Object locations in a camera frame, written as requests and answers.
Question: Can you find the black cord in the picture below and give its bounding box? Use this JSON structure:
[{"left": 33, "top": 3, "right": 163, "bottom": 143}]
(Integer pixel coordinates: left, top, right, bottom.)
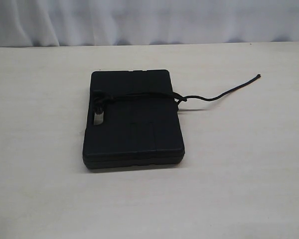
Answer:
[{"left": 92, "top": 73, "right": 262, "bottom": 115}]

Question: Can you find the white curtain backdrop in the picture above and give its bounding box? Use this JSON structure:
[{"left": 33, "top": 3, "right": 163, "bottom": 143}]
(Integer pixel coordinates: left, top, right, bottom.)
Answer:
[{"left": 0, "top": 0, "right": 299, "bottom": 47}]

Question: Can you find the black plastic case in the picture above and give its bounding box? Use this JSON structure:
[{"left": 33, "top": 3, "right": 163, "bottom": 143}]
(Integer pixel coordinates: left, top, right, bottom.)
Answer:
[{"left": 83, "top": 70, "right": 185, "bottom": 170}]

